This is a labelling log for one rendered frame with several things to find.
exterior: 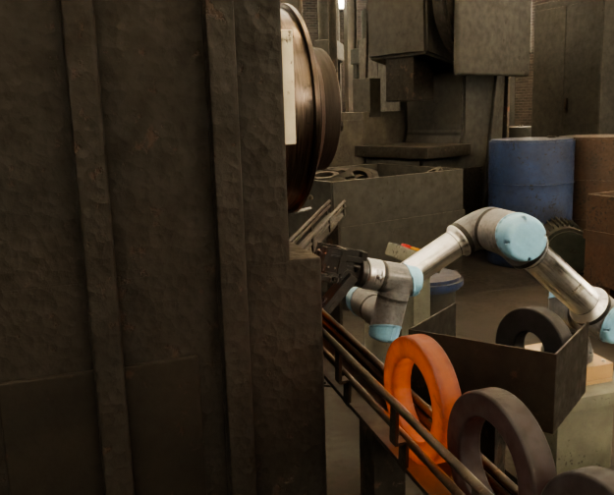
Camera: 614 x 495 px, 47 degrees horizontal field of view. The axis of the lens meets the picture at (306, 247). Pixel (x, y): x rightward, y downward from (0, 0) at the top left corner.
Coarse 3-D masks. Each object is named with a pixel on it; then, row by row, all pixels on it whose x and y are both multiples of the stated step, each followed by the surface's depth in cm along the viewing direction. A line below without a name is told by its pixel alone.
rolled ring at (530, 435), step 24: (456, 408) 89; (480, 408) 83; (504, 408) 79; (456, 432) 89; (480, 432) 90; (504, 432) 79; (528, 432) 77; (456, 456) 90; (480, 456) 90; (528, 456) 76; (552, 456) 76; (456, 480) 90; (480, 480) 89; (528, 480) 76
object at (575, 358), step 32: (448, 320) 140; (448, 352) 122; (480, 352) 119; (512, 352) 116; (544, 352) 112; (576, 352) 122; (416, 384) 127; (480, 384) 120; (512, 384) 117; (544, 384) 113; (576, 384) 124; (544, 416) 114; (480, 448) 130
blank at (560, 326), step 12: (516, 312) 129; (528, 312) 127; (540, 312) 125; (552, 312) 126; (504, 324) 132; (516, 324) 130; (528, 324) 127; (540, 324) 125; (552, 324) 123; (564, 324) 124; (504, 336) 132; (516, 336) 130; (540, 336) 125; (552, 336) 123; (564, 336) 123; (552, 348) 124
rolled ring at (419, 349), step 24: (408, 336) 100; (408, 360) 103; (432, 360) 94; (384, 384) 108; (408, 384) 106; (432, 384) 93; (456, 384) 93; (408, 408) 106; (432, 408) 94; (408, 432) 103; (432, 432) 94; (432, 456) 95
